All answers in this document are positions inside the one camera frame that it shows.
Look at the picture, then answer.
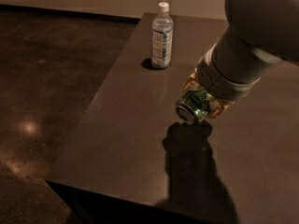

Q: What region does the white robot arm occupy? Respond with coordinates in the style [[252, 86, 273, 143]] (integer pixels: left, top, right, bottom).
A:
[[176, 0, 299, 124]]

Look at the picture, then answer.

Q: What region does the green soda can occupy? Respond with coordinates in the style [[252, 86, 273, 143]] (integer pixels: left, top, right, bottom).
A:
[[176, 89, 213, 125]]

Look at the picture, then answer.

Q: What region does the clear plastic water bottle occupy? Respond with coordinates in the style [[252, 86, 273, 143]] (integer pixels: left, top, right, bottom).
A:
[[151, 2, 174, 69]]

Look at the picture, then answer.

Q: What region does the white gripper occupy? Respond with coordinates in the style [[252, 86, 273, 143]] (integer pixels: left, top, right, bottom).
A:
[[183, 43, 261, 119]]

